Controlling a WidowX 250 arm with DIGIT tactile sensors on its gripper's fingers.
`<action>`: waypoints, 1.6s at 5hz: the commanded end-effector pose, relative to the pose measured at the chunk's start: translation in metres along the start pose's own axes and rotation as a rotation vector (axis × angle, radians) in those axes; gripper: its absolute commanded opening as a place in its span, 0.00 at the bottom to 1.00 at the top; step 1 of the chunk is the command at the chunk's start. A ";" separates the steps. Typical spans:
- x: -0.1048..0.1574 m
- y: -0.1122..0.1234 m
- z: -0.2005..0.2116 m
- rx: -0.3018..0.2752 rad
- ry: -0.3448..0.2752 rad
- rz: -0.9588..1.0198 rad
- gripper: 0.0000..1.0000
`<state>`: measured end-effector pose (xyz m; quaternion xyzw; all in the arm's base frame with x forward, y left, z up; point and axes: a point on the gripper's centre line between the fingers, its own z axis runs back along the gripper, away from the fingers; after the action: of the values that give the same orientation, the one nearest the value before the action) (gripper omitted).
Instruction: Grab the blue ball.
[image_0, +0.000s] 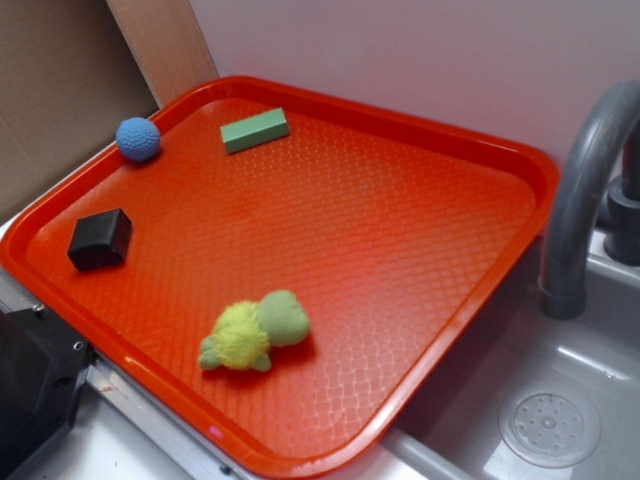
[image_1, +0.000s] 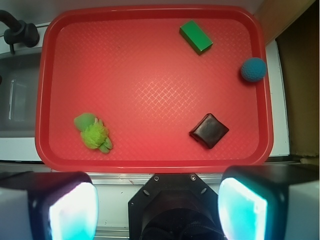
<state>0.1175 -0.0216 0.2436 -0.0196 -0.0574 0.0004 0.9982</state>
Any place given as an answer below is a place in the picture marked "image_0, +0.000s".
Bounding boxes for blue textured ball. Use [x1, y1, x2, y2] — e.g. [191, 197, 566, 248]
[115, 117, 161, 162]

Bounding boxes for green yellow plush turtle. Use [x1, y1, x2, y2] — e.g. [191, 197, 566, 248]
[198, 290, 311, 372]

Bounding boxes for grey sink basin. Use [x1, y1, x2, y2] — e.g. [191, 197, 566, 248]
[382, 234, 640, 480]

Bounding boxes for green rectangular block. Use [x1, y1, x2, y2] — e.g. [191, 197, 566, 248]
[220, 108, 290, 154]

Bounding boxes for wooden board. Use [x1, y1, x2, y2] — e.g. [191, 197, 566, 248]
[107, 0, 218, 107]

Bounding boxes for brown cardboard panel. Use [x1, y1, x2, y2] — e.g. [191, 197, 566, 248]
[1, 1, 157, 221]

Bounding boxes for grey curved faucet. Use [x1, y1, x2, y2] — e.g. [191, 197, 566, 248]
[538, 80, 639, 320]

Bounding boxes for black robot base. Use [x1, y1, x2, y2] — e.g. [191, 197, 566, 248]
[1, 305, 93, 479]

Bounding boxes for red plastic tray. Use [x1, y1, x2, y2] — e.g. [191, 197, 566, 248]
[1, 77, 559, 479]

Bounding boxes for round sink drain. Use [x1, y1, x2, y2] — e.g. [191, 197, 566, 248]
[499, 382, 601, 469]

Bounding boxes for black cube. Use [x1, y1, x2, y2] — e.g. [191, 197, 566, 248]
[67, 209, 133, 272]

